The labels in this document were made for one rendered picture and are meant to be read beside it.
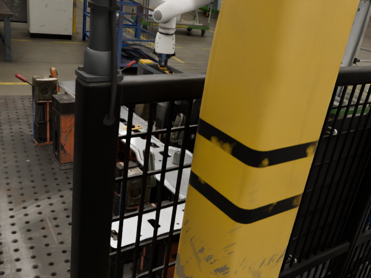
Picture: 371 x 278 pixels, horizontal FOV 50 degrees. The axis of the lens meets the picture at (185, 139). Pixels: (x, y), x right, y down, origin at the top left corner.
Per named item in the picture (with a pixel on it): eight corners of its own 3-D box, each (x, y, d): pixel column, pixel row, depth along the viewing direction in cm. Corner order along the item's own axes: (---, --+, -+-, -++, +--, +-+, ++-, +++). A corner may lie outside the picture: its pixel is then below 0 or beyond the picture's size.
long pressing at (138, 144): (49, 83, 214) (49, 80, 213) (89, 81, 227) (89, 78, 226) (205, 223, 115) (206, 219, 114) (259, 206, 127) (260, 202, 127)
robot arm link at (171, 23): (169, 28, 194) (178, 27, 202) (173, 0, 189) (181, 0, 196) (154, 25, 197) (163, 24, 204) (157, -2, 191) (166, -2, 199)
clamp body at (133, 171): (107, 254, 140) (114, 167, 126) (137, 244, 147) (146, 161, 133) (118, 270, 133) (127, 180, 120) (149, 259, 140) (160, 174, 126)
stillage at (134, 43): (94, 56, 699) (97, 0, 662) (137, 57, 736) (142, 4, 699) (116, 76, 604) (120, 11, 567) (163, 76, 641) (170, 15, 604)
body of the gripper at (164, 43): (175, 30, 205) (172, 52, 209) (155, 28, 202) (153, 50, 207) (177, 33, 198) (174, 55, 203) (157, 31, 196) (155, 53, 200)
